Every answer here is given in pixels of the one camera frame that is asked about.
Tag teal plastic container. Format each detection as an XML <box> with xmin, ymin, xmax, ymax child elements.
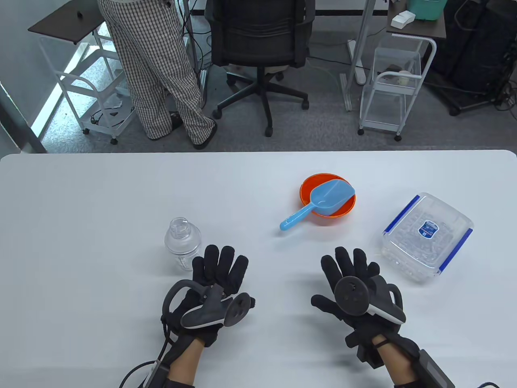
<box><xmin>406</xmin><ymin>0</ymin><xmax>448</xmax><ymax>21</ymax></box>

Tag white power strip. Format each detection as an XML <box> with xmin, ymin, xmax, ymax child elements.
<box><xmin>347</xmin><ymin>39</ymin><xmax>366</xmax><ymax>85</ymax></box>

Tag orange plastic bowl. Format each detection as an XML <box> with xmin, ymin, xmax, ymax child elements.
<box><xmin>300</xmin><ymin>173</ymin><xmax>356</xmax><ymax>219</ymax></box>

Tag person's left forearm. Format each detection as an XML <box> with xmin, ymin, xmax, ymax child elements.
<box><xmin>168</xmin><ymin>337</ymin><xmax>204</xmax><ymax>388</ymax></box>

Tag person's right hand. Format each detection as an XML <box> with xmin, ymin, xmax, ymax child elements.
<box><xmin>311</xmin><ymin>247</ymin><xmax>406</xmax><ymax>352</ymax></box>

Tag person's right forearm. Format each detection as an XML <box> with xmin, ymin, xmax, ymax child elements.
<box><xmin>378</xmin><ymin>342</ymin><xmax>418</xmax><ymax>388</ymax></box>

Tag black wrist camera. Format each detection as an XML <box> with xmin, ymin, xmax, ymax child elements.
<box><xmin>356</xmin><ymin>348</ymin><xmax>382</xmax><ymax>369</ymax></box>

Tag clear plastic container lid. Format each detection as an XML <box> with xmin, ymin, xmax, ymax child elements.
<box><xmin>383</xmin><ymin>192</ymin><xmax>474</xmax><ymax>276</ymax></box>

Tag white cart with dark top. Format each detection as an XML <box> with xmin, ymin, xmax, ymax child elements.
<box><xmin>358</xmin><ymin>7</ymin><xmax>447</xmax><ymax>142</ymax></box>
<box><xmin>27</xmin><ymin>0</ymin><xmax>136</xmax><ymax>145</ymax></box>

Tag blue plastic scoop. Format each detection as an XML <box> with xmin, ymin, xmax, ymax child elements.
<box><xmin>280</xmin><ymin>180</ymin><xmax>355</xmax><ymax>232</ymax></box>

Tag clear container with blue clips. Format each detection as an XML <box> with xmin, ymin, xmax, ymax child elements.
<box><xmin>381</xmin><ymin>192</ymin><xmax>474</xmax><ymax>283</ymax></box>

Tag thin black cord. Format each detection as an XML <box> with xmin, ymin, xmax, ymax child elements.
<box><xmin>90</xmin><ymin>104</ymin><xmax>136</xmax><ymax>127</ymax></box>

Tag clear plastic shaker lid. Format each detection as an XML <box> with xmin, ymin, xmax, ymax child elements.
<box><xmin>164</xmin><ymin>217</ymin><xmax>201</xmax><ymax>249</ymax></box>

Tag black equipment stand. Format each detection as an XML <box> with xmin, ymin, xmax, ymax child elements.
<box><xmin>423</xmin><ymin>0</ymin><xmax>517</xmax><ymax>117</ymax></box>

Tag black wrist electronics box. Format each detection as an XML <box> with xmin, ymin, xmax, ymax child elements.
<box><xmin>412</xmin><ymin>350</ymin><xmax>455</xmax><ymax>388</ymax></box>
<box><xmin>143</xmin><ymin>361</ymin><xmax>171</xmax><ymax>388</ymax></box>

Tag grey and white hand controller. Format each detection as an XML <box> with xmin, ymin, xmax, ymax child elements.
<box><xmin>162</xmin><ymin>280</ymin><xmax>252</xmax><ymax>329</ymax></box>
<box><xmin>334</xmin><ymin>276</ymin><xmax>406</xmax><ymax>324</ymax></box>

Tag person's left hand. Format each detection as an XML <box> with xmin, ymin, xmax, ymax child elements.
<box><xmin>162</xmin><ymin>245</ymin><xmax>256</xmax><ymax>348</ymax></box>

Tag small white box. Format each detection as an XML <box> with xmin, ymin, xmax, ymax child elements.
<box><xmin>390</xmin><ymin>11</ymin><xmax>416</xmax><ymax>29</ymax></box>

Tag clear plastic shaker cup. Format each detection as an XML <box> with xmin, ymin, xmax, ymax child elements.
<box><xmin>168</xmin><ymin>242</ymin><xmax>199</xmax><ymax>272</ymax></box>

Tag black office chair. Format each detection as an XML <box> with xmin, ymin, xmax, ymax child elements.
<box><xmin>204</xmin><ymin>0</ymin><xmax>316</xmax><ymax>137</ymax></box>

